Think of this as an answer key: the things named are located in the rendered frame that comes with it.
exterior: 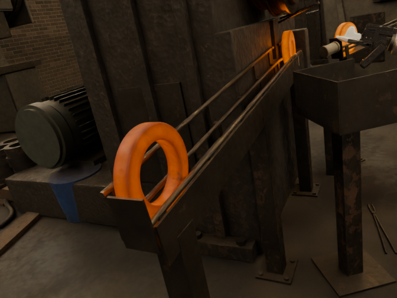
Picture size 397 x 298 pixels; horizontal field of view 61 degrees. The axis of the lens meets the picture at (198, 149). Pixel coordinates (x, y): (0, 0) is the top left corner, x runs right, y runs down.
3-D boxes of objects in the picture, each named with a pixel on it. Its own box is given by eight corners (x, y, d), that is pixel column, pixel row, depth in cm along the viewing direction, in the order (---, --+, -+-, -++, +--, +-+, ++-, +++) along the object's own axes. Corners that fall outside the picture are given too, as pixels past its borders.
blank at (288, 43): (279, 34, 141) (287, 33, 139) (286, 28, 153) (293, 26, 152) (283, 71, 147) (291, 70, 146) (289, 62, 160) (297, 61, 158)
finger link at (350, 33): (339, 24, 137) (363, 28, 134) (335, 39, 140) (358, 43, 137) (338, 25, 135) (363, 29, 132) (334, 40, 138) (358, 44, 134)
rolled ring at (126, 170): (175, 106, 64) (162, 106, 66) (112, 151, 50) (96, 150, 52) (197, 187, 72) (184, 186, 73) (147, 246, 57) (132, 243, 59)
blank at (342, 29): (342, 60, 180) (347, 59, 177) (329, 38, 171) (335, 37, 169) (355, 38, 183) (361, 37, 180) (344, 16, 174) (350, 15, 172)
